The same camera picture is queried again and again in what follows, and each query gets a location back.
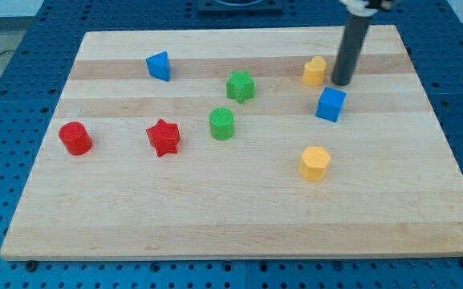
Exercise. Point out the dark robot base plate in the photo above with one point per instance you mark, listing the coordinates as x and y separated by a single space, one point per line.
238 6

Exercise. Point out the yellow heart block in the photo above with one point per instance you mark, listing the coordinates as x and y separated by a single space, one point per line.
314 71

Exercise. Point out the green cylinder block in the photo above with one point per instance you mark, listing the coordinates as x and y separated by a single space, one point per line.
221 121

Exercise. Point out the red cylinder block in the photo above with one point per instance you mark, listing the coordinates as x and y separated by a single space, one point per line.
75 138

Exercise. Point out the yellow hexagon block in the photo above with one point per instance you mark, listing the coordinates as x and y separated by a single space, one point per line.
314 163

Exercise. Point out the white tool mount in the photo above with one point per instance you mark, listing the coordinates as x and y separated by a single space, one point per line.
367 7

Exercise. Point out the blue triangle block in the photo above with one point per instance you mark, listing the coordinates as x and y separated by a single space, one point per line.
159 66

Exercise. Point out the blue cube block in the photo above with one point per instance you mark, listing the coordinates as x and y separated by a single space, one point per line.
330 104

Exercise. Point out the green star block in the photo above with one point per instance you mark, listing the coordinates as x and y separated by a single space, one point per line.
240 86

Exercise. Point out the wooden board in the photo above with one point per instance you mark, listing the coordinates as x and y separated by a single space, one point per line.
392 189

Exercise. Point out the red star block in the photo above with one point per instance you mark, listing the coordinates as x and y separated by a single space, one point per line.
164 137

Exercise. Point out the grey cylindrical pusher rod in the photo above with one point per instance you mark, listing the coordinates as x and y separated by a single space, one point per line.
349 49

